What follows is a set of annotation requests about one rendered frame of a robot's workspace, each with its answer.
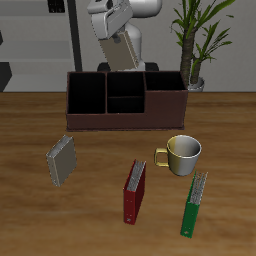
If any red book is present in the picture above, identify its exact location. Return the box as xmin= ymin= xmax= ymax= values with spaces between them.
xmin=122 ymin=159 xmax=147 ymax=226

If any tan yellow book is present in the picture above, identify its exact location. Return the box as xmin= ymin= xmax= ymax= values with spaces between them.
xmin=45 ymin=134 xmax=78 ymax=188
xmin=99 ymin=30 xmax=140 ymax=72

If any green book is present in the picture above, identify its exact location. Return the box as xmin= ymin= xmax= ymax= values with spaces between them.
xmin=180 ymin=170 xmax=209 ymax=240

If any white wall shelf unit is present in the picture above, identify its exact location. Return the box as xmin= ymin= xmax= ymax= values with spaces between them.
xmin=0 ymin=0 xmax=76 ymax=93

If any dark angular block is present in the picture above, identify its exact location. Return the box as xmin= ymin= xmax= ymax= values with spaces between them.
xmin=0 ymin=61 xmax=13 ymax=93

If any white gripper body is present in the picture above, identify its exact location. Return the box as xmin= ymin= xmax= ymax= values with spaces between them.
xmin=90 ymin=2 xmax=135 ymax=41

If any green pot plant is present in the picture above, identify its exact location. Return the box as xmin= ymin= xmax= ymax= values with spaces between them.
xmin=170 ymin=0 xmax=237 ymax=93

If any white and yellow mug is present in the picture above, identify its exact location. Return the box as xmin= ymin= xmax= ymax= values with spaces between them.
xmin=153 ymin=134 xmax=203 ymax=177

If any dark vertical post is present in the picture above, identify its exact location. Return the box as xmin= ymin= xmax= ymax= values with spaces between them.
xmin=67 ymin=0 xmax=83 ymax=72

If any flat black base plate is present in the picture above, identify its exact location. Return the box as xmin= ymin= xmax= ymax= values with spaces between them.
xmin=96 ymin=61 xmax=160 ymax=73

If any dark brown desk caddy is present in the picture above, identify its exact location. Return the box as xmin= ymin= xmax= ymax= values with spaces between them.
xmin=65 ymin=70 xmax=190 ymax=132

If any black box on shelf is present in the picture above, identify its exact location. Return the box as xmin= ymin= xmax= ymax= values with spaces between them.
xmin=47 ymin=0 xmax=66 ymax=14

